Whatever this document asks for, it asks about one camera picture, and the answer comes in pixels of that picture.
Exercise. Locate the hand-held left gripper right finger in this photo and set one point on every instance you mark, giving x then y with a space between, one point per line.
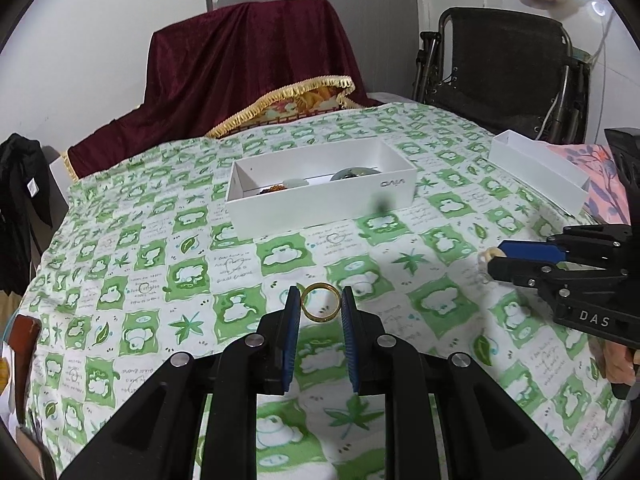
351 340

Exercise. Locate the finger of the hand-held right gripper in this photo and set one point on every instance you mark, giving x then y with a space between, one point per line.
530 251
515 270

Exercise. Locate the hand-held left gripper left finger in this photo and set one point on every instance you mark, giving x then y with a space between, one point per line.
291 340

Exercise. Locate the cream donut-shaped pendant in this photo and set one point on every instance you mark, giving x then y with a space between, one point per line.
482 258

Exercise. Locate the white cardboard box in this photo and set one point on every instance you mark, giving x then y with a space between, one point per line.
310 210

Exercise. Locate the person's right hand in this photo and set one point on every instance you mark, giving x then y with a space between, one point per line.
620 365

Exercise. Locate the white box lid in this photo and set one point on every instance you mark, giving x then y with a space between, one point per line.
535 170

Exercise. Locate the green printed tablecloth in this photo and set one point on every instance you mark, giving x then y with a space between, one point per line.
150 270

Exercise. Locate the grey round object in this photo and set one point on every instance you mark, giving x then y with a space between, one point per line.
350 174

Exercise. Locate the black folding chair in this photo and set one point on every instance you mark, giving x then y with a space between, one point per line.
500 60

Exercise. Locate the gold-fringed printed cushion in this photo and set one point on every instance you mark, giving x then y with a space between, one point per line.
300 102

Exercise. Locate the brown wooden furniture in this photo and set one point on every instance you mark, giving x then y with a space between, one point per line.
25 360

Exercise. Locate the brown cardboard box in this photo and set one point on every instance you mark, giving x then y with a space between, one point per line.
35 455

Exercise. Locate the dark red velvet cloth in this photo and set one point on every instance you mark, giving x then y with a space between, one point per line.
240 60

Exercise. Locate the white clothing tag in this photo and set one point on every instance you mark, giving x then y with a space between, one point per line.
33 187

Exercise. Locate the black jacket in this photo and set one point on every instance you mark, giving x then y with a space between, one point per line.
20 210

